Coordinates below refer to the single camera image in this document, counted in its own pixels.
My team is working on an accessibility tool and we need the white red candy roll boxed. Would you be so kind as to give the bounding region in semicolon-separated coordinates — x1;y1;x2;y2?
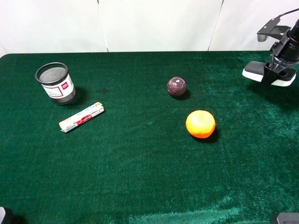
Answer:
59;102;105;133

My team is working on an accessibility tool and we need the green velvet table cloth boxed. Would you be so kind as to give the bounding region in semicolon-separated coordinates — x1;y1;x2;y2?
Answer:
0;52;299;224

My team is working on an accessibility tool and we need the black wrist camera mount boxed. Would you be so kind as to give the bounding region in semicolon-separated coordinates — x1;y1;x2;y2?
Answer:
257;17;291;42

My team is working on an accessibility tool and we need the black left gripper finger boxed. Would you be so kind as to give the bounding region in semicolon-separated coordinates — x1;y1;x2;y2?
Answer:
261;58;290;85

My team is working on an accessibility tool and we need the black white board eraser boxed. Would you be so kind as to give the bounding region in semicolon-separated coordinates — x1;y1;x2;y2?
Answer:
242;61;297;87

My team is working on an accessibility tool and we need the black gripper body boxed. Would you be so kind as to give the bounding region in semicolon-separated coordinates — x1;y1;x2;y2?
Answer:
270;20;299;63

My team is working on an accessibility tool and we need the black cable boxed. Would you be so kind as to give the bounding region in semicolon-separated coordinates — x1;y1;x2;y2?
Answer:
278;8;299;20

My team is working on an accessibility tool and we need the dark red marbled ball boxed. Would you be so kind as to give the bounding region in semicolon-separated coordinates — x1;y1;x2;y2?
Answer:
167;77;186;97

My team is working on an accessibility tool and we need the orange fruit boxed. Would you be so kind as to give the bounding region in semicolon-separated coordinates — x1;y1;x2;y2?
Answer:
185;110;216;139

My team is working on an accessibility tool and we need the black mesh pen cup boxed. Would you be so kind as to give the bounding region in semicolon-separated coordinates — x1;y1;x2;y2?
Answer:
35;62;76;105

